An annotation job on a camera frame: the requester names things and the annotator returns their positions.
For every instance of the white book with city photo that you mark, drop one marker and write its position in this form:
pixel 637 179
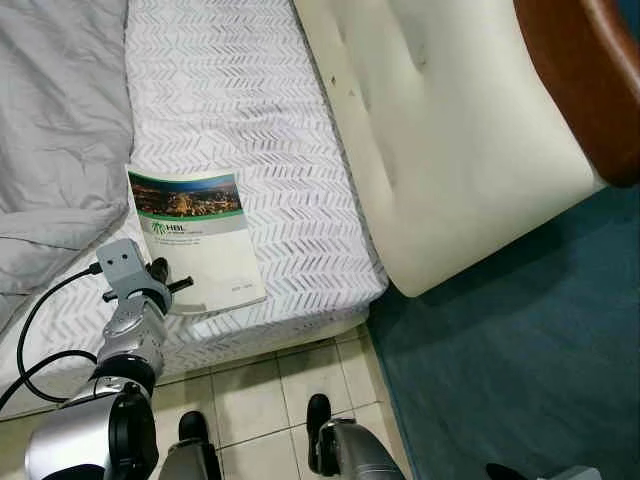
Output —
pixel 205 250

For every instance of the light grey duvet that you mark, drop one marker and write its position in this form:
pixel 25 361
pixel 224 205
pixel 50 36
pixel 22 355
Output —
pixel 60 120

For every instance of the cream and brown headboard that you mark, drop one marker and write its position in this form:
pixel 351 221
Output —
pixel 450 130

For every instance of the white patterned mattress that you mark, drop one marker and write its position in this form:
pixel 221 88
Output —
pixel 250 110

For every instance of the grey robot left leg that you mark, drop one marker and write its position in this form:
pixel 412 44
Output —
pixel 190 455

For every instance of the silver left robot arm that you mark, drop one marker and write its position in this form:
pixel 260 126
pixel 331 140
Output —
pixel 130 330

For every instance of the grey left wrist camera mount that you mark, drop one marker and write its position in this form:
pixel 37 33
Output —
pixel 125 265

